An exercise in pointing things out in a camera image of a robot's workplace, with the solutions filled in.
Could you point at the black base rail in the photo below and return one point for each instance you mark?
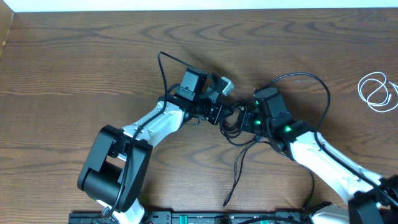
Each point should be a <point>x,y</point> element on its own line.
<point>165,217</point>

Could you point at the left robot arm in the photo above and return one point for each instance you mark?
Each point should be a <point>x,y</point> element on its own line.
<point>115,169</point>

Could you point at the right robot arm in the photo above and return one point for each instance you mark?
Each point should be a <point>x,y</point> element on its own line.
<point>371,198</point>

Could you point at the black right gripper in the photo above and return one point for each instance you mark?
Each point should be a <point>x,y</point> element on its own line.
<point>245,124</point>

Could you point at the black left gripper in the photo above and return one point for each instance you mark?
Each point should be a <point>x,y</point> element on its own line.
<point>220,108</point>

